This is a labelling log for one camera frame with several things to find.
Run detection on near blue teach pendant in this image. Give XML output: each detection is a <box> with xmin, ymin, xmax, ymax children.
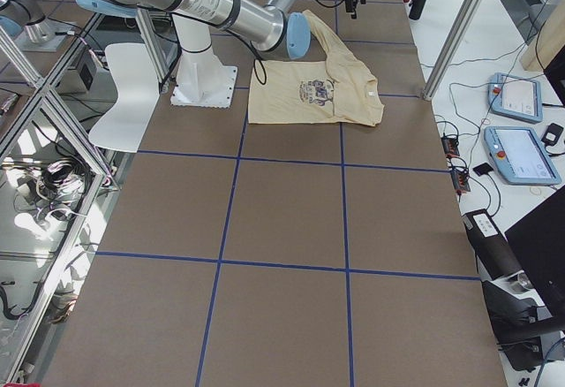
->
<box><xmin>484</xmin><ymin>126</ymin><xmax>561</xmax><ymax>186</ymax></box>

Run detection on white plastic chair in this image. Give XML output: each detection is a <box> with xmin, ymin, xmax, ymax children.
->
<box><xmin>88</xmin><ymin>42</ymin><xmax>160</xmax><ymax>153</ymax></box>

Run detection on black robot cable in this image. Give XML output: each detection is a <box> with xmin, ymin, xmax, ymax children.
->
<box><xmin>237</xmin><ymin>33</ymin><xmax>267</xmax><ymax>87</ymax></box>

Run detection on far blue teach pendant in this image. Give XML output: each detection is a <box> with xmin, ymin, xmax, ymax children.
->
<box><xmin>487</xmin><ymin>72</ymin><xmax>543</xmax><ymax>124</ymax></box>

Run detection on black monitor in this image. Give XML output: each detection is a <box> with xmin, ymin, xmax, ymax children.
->
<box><xmin>505</xmin><ymin>188</ymin><xmax>564</xmax><ymax>316</ymax></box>

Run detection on aluminium frame post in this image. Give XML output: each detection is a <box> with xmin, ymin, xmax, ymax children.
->
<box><xmin>422</xmin><ymin>0</ymin><xmax>482</xmax><ymax>101</ymax></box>

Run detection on orange black usb hub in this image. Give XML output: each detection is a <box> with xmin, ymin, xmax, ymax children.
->
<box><xmin>450</xmin><ymin>167</ymin><xmax>471</xmax><ymax>196</ymax></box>
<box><xmin>441</xmin><ymin>135</ymin><xmax>460</xmax><ymax>159</ymax></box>

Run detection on aluminium frame rack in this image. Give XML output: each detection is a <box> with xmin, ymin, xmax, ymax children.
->
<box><xmin>1</xmin><ymin>10</ymin><xmax>178</xmax><ymax>383</ymax></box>

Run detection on blue teach pendant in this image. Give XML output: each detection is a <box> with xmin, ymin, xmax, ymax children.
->
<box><xmin>487</xmin><ymin>72</ymin><xmax>543</xmax><ymax>124</ymax></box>
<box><xmin>484</xmin><ymin>126</ymin><xmax>561</xmax><ymax>186</ymax></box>

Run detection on black power adapter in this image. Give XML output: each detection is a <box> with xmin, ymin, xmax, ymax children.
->
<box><xmin>541</xmin><ymin>123</ymin><xmax>564</xmax><ymax>147</ymax></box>

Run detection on cream long-sleeve printed t-shirt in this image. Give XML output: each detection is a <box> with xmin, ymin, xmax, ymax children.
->
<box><xmin>248</xmin><ymin>10</ymin><xmax>384</xmax><ymax>127</ymax></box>

